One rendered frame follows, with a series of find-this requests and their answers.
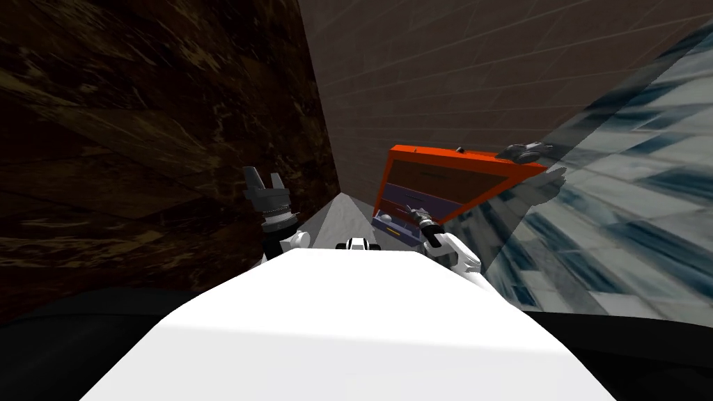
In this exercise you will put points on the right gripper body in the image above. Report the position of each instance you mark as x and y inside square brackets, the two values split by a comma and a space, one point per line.
[420, 214]

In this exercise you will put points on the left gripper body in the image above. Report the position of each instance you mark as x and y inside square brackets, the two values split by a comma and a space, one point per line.
[269, 198]

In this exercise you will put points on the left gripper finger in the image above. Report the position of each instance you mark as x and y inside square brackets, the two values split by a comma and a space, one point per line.
[277, 181]
[253, 179]

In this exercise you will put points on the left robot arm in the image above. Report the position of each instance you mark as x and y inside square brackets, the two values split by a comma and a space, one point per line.
[277, 243]

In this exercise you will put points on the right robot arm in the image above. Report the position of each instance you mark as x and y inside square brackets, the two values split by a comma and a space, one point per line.
[458, 252]

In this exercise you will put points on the purple drawer front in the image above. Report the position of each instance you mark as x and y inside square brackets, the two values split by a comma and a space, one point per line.
[415, 198]

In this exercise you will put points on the purple open drawer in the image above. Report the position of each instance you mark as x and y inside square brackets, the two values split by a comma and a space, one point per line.
[398, 236]

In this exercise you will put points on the grey round object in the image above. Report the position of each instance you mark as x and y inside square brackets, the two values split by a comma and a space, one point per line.
[385, 218]

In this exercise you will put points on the brown drawer front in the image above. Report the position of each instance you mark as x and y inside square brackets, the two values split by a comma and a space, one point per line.
[445, 181]

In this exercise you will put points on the orange drawer cabinet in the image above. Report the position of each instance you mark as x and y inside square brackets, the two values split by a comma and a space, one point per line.
[445, 157]

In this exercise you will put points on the dark grey lumpy object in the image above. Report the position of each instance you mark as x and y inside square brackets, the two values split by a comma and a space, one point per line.
[523, 152]

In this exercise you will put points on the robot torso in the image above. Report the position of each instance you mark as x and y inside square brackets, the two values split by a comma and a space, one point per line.
[345, 323]

